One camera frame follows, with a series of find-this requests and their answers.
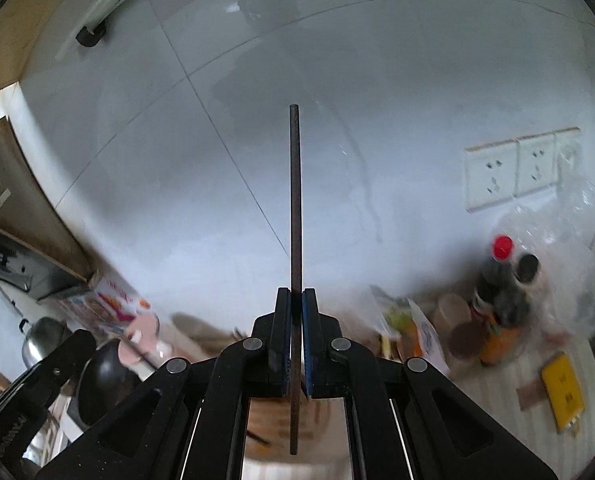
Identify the large clear plastic bag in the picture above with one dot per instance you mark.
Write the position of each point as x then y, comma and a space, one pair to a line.
572, 270

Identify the brown cup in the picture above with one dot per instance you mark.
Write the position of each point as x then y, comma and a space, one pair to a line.
467, 340

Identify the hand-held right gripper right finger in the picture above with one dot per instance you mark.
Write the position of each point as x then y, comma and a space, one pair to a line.
313, 345

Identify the pink cup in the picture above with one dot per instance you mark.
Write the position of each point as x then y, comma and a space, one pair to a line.
140, 337

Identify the steel pot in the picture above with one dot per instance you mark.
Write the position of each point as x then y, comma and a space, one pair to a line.
42, 340

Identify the black wok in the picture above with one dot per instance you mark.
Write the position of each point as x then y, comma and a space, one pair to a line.
102, 380

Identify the colourful printed box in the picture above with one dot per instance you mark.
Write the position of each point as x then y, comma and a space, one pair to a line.
109, 302

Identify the range hood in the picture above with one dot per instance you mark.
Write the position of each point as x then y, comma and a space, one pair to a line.
22, 265

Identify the dark bottle orange label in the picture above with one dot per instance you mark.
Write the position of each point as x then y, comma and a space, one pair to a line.
507, 330

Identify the striped cat print placemat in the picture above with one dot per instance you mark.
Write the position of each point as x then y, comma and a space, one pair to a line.
522, 365

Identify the clear plastic snack bag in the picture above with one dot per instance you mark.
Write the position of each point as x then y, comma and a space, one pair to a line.
412, 325

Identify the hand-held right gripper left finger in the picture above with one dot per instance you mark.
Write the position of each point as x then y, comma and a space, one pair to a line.
279, 345

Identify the wooden cabinet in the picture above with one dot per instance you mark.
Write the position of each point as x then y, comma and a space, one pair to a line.
17, 185

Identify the red cap soy sauce bottle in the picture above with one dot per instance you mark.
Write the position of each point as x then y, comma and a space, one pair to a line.
492, 280

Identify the white wall socket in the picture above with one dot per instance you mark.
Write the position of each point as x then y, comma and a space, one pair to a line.
570, 152
492, 175
537, 165

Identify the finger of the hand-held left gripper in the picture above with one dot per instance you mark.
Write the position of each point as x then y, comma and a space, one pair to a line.
69, 355

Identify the dark wooden chopstick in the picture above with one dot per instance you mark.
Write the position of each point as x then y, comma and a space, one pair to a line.
294, 200

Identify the brown card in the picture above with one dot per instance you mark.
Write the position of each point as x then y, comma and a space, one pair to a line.
530, 395

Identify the black pipe fitting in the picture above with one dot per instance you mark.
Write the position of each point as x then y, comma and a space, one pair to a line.
90, 35

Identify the yellow power bank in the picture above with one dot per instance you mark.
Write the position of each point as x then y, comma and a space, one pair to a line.
563, 392

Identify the beige cup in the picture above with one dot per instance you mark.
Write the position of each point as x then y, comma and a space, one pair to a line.
453, 312

